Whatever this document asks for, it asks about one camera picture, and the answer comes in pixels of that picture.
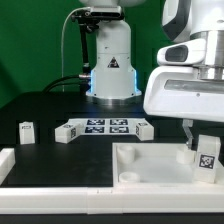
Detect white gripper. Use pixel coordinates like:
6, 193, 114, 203
143, 38, 224, 149

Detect white square tabletop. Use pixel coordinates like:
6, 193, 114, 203
112, 143, 224, 187

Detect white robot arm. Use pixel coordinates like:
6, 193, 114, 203
79, 0, 224, 139

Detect fiducial marker sheet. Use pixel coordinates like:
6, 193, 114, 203
68, 117, 148, 136

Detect white obstacle fence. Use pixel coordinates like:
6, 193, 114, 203
0, 146, 224, 215

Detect black cable bundle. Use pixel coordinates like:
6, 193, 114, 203
42, 74, 92, 93

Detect black camera on stand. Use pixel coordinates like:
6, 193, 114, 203
71, 6, 124, 74

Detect white cable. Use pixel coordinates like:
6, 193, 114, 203
60, 6, 92, 93

